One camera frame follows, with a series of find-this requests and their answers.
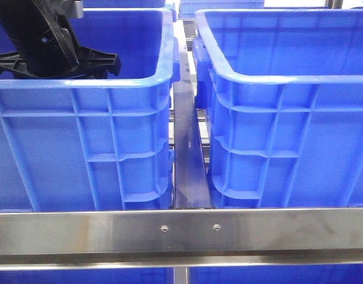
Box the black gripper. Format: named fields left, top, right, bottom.
left=0, top=47, right=121, bottom=79

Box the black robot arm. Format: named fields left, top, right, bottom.
left=0, top=0, right=121, bottom=79

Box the blue crate far left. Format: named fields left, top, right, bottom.
left=83, top=0, right=177, bottom=22

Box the blue plastic crate left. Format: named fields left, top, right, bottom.
left=0, top=8, right=179, bottom=212

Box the blue plastic crate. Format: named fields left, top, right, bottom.
left=0, top=8, right=179, bottom=212
left=193, top=9, right=363, bottom=208

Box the blue crate far centre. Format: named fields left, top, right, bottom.
left=178, top=0, right=265, bottom=19

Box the steel centre divider bar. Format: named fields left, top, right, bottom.
left=174, top=47, right=211, bottom=209

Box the blue plastic crate right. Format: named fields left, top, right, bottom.
left=193, top=9, right=363, bottom=208

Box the blue crate lower left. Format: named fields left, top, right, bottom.
left=0, top=268, right=173, bottom=283

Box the blue crate lower right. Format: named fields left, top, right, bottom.
left=189, top=264, right=363, bottom=283

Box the steel front rail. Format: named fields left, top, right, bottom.
left=0, top=208, right=363, bottom=270

